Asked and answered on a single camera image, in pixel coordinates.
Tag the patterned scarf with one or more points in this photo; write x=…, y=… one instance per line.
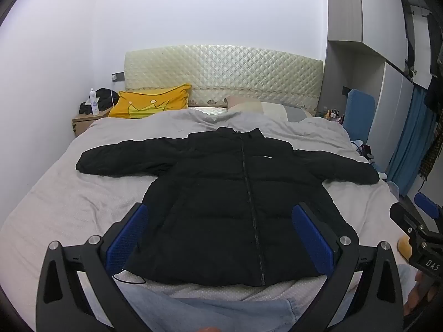
x=428, y=159

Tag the yellow crown print pillow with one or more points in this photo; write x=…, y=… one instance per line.
x=145, y=103

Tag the group of cosmetic bottles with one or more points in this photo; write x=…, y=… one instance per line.
x=330, y=114

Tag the blue curtain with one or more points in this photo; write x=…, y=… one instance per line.
x=412, y=138

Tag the dark red gadget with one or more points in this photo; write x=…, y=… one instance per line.
x=367, y=152

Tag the person's right hand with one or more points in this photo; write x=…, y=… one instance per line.
x=420, y=290

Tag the cream quilted headboard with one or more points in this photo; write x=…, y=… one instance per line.
x=242, y=69

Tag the white and grey pillow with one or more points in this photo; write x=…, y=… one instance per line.
x=287, y=112

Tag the wall socket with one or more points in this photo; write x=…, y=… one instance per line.
x=118, y=76

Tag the dark hanging clothes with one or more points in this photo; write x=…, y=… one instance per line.
x=435, y=58

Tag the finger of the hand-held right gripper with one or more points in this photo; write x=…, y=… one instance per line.
x=429, y=204
x=406, y=218

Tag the blue padded board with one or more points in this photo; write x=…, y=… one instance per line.
x=360, y=114

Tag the black puffer jacket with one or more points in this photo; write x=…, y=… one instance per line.
x=207, y=197

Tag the wooden nightstand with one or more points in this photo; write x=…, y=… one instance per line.
x=83, y=122

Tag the person's blue jeans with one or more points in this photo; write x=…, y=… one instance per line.
x=207, y=311

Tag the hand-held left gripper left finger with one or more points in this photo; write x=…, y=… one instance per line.
x=126, y=235

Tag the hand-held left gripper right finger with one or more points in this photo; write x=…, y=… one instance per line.
x=313, y=238

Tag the grey and white wardrobe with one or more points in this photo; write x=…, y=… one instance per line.
x=380, y=24

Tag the grey bedspread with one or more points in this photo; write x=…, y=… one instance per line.
x=69, y=197

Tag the pink pillow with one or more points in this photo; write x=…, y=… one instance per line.
x=242, y=104

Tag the black cloth bundle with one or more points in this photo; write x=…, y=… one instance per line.
x=105, y=96

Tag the orange rounded object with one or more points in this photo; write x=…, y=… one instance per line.
x=404, y=248

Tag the white spray bottle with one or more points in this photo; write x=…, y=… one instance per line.
x=94, y=102

